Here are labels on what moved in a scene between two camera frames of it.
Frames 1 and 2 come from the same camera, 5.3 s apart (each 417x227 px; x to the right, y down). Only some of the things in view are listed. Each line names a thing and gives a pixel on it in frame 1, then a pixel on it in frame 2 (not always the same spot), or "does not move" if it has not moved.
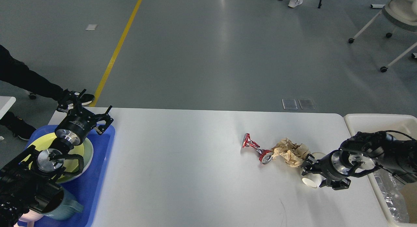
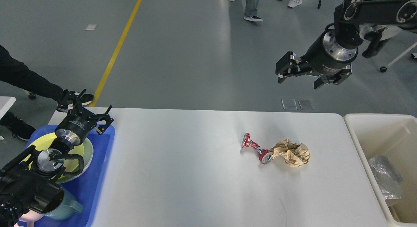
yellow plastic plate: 71,166 does not move
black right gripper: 333,166 → 325,57
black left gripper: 71,129 does not move
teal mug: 69,207 does not move
